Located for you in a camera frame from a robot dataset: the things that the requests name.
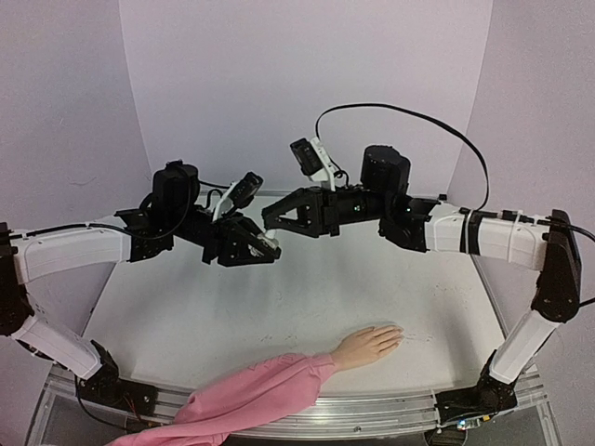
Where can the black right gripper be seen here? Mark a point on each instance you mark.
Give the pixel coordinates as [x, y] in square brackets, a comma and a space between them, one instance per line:
[331, 212]

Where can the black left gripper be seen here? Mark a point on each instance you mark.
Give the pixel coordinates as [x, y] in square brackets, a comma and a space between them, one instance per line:
[240, 254]

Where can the clear nail polish bottle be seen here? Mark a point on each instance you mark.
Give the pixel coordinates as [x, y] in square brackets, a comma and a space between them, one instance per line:
[266, 240]

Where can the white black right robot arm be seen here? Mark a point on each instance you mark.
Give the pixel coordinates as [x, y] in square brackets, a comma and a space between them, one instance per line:
[545, 244]

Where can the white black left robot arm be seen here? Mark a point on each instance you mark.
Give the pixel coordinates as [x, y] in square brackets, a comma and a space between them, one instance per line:
[31, 255]

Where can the pink sleeved forearm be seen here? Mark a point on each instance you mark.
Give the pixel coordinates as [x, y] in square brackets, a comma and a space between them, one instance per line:
[255, 396]

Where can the mannequin hand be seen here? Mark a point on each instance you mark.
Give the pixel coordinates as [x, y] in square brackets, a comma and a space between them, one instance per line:
[366, 347]

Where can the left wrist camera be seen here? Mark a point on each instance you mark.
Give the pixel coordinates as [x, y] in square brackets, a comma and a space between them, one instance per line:
[238, 196]

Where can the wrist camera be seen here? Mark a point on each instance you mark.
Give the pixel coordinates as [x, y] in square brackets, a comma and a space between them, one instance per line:
[315, 163]
[238, 196]

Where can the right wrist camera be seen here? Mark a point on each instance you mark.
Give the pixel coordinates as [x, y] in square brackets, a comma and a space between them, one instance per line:
[315, 163]

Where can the aluminium back table rail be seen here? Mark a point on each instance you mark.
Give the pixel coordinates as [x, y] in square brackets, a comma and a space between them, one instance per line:
[282, 193]

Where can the aluminium front base frame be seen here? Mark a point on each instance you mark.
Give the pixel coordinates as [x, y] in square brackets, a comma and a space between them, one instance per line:
[421, 416]

